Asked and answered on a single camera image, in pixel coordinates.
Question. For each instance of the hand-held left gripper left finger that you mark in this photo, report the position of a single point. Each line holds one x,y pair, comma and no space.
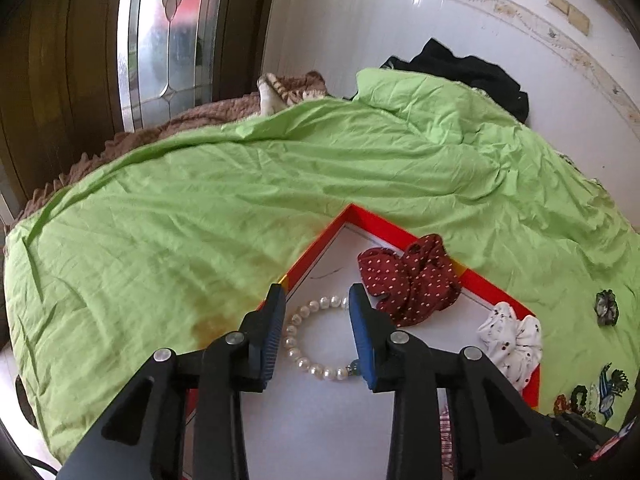
270,332

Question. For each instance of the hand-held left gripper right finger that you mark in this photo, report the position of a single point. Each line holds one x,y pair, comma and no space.
361,335

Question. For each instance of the red-framed white tray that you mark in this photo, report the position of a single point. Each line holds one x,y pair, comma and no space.
325,425

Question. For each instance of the maroon polka dot scrunchie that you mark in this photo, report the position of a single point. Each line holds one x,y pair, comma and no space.
412,280

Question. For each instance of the white dotted scrunchie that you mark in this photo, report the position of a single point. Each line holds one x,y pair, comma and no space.
512,342

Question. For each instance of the dark patterned scrunchie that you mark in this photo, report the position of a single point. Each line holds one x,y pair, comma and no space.
606,308

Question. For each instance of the green blanket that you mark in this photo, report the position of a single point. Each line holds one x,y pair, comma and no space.
200,200

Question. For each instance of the brown fleece blanket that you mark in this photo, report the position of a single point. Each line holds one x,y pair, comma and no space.
200,120

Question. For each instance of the striped brown plush cloth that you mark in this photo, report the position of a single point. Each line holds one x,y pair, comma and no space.
287,91

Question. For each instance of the black cloth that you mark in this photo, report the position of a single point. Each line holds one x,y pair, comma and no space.
470,72

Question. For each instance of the wooden door with glass pane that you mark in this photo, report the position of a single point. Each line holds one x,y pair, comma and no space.
150,40

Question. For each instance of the tan wall plate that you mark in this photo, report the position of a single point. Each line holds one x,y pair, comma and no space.
570,10

